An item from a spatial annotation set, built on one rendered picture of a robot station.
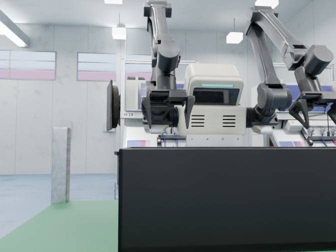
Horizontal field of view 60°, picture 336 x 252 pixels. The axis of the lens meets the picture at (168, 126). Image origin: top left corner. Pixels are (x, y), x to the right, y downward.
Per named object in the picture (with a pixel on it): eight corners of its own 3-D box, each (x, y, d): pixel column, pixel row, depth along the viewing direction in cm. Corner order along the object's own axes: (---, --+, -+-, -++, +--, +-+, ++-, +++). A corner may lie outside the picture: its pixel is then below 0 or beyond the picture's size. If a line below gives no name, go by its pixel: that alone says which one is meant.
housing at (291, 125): (331, 135, 302) (337, 125, 293) (286, 135, 298) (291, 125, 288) (327, 130, 308) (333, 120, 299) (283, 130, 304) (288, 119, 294)
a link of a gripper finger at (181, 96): (198, 121, 74) (194, 91, 78) (170, 121, 73) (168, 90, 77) (193, 133, 79) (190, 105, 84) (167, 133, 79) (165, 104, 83)
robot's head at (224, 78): (182, 92, 126) (185, 60, 117) (229, 93, 128) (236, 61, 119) (186, 111, 115) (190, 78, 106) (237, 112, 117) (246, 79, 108)
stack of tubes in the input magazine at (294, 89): (333, 111, 297) (332, 85, 299) (285, 111, 292) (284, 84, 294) (325, 113, 309) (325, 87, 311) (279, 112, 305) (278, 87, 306)
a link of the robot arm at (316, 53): (308, 58, 95) (283, 57, 94) (328, 30, 85) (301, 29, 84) (319, 87, 89) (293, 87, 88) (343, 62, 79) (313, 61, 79)
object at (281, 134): (346, 155, 280) (349, 152, 276) (280, 155, 274) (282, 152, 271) (330, 132, 304) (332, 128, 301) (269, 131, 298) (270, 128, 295)
